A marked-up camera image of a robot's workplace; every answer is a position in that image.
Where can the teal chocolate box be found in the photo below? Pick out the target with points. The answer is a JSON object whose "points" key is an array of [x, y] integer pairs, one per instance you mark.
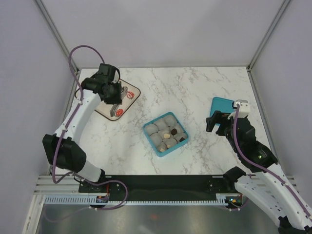
{"points": [[155, 129]]}

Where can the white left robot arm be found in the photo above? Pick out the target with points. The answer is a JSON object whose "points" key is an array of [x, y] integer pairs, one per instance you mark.
{"points": [[62, 147]]}

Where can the round dark chocolate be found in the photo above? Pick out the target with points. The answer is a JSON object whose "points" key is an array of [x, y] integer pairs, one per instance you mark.
{"points": [[174, 131]]}

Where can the strawberry print tray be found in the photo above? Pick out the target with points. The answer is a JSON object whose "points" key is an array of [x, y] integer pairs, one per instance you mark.
{"points": [[132, 95]]}

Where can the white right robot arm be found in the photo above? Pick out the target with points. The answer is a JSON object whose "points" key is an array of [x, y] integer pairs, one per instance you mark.
{"points": [[284, 205]]}

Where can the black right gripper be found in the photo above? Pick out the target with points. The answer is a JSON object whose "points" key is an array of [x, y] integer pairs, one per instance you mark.
{"points": [[217, 117]]}

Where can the metal tongs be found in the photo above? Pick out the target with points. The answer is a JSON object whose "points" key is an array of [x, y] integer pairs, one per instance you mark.
{"points": [[115, 111]]}

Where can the teal box lid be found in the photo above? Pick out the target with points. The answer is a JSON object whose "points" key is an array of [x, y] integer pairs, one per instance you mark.
{"points": [[223, 105]]}

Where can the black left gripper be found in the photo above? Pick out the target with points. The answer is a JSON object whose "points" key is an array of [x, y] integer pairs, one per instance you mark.
{"points": [[118, 99]]}

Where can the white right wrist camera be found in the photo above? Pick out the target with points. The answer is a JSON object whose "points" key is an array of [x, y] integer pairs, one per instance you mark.
{"points": [[241, 107]]}

